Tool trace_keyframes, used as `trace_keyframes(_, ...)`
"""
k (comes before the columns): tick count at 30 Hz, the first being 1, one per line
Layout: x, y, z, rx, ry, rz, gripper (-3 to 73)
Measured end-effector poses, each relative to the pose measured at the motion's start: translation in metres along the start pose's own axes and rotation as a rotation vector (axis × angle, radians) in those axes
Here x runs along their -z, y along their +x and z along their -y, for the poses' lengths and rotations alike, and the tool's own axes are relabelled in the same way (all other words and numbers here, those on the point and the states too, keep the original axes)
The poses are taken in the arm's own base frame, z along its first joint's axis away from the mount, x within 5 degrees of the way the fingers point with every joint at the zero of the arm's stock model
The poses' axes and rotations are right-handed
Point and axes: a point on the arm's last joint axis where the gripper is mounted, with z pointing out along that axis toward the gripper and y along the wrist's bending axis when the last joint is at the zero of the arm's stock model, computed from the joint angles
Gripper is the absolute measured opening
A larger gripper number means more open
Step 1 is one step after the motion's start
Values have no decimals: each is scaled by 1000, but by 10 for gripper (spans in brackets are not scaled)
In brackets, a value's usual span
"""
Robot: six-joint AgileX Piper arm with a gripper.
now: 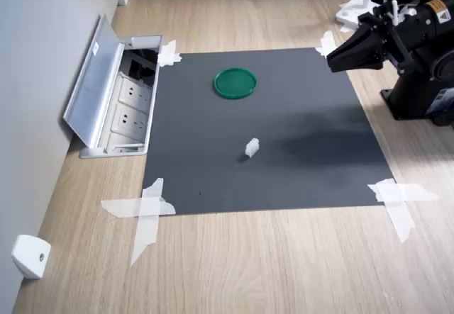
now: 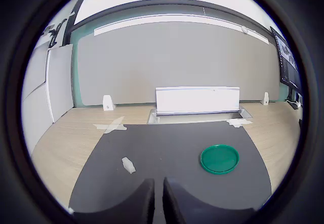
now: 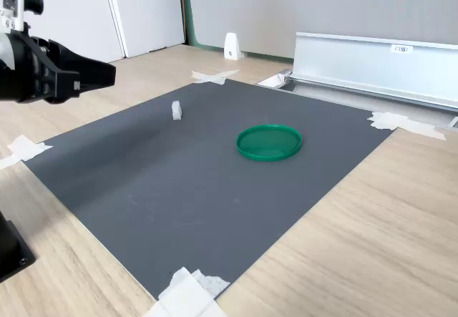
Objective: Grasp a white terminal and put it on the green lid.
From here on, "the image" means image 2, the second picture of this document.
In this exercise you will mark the small white plastic terminal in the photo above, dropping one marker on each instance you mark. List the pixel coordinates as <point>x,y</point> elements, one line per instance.
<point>128,165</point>

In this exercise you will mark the round green lid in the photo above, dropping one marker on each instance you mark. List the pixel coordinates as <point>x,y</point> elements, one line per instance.
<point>219,159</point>

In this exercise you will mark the dark grey mat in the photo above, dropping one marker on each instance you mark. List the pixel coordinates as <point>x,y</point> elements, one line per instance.
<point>164,153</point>

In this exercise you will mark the white masking tape patch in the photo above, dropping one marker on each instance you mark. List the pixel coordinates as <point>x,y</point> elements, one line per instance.
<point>238,123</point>
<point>111,126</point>
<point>71,210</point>

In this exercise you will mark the grey partition panel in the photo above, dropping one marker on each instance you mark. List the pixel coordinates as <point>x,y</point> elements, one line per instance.
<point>177,64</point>

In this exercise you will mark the white cabinet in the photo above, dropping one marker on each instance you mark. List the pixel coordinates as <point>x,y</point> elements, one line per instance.
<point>59,82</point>

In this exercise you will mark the black computer monitor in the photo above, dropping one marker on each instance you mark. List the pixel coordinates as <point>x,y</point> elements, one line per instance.
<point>286,62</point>

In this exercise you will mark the white partition bracket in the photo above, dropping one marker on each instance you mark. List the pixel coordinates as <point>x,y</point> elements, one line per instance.
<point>265,98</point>
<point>108,103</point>

